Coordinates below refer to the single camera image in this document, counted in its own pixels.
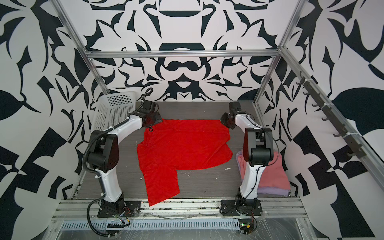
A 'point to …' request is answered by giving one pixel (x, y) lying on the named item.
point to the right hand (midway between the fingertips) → (223, 119)
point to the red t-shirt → (180, 144)
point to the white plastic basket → (111, 109)
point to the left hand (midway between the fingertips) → (157, 115)
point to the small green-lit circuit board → (246, 226)
